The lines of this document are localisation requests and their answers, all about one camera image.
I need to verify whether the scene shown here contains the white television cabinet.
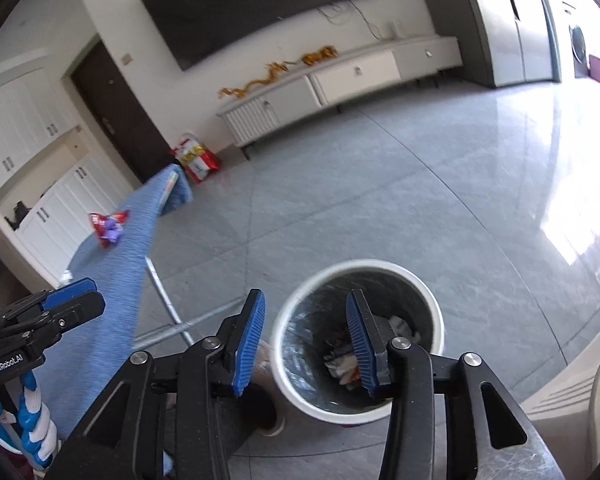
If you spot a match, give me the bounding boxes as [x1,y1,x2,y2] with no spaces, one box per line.
[216,35,464,161]

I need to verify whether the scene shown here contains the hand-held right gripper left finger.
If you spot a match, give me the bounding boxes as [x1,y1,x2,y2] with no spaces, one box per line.
[55,287,267,480]

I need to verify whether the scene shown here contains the long golden dragon figurine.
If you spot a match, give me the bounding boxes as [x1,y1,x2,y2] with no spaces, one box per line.
[217,72,266,101]

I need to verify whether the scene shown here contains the metal table frame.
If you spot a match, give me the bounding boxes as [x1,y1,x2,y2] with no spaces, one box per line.
[132,255,251,349]

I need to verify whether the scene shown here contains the blue white braided strap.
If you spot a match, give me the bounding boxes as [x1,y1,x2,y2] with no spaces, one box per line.
[0,370,59,469]

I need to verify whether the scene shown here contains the blue fluffy mat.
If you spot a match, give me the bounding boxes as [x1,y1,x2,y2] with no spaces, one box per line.
[32,164,194,442]

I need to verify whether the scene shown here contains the red white paper bucket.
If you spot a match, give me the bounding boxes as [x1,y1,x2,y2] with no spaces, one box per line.
[324,351,366,389]

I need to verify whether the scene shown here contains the white lower shoe cabinet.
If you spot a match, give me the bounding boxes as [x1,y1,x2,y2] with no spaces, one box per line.
[0,152,131,286]

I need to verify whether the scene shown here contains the white tissue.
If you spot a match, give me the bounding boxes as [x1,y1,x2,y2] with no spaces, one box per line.
[386,315,422,342]

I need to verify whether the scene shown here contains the red white paper bag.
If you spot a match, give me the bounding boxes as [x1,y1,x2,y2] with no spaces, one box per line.
[169,132,222,185]

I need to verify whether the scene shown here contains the golden tiger figurine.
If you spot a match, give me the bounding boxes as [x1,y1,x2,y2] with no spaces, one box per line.
[301,46,339,66]

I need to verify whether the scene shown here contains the beige ribbed furniture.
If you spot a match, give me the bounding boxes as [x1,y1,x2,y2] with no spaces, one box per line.
[522,345,600,480]

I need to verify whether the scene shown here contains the dangling television cables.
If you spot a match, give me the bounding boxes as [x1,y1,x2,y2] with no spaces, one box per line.
[316,0,396,41]

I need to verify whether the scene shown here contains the dark brown entrance door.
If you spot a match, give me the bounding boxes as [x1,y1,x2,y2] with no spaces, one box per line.
[71,40,174,184]

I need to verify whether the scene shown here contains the tall grey cabinet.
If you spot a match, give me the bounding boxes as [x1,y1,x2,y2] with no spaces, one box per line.
[420,0,564,89]

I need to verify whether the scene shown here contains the black wall television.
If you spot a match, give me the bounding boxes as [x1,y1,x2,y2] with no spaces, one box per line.
[137,0,384,72]

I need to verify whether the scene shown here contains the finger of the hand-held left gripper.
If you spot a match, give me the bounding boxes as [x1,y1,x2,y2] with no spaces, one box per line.
[0,293,107,350]
[0,277,99,332]

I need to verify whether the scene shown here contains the white washing machine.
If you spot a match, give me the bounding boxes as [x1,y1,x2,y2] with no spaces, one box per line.
[562,2,591,79]

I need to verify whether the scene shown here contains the white upper wall cabinet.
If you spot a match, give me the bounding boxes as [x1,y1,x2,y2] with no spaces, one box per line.
[0,67,79,189]

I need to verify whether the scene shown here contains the white round trash bin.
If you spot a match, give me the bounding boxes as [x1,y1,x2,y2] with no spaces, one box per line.
[269,258,447,424]

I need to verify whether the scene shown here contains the dark handbag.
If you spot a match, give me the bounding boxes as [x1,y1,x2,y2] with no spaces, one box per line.
[4,201,30,231]

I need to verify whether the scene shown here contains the red foil snack wrapper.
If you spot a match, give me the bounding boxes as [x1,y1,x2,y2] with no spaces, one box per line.
[88,210,131,237]

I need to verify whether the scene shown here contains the person's brown slipper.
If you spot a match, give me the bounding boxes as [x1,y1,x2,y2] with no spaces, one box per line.
[252,384,287,436]

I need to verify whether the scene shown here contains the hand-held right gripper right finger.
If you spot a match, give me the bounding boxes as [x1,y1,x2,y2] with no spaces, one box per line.
[345,289,566,480]

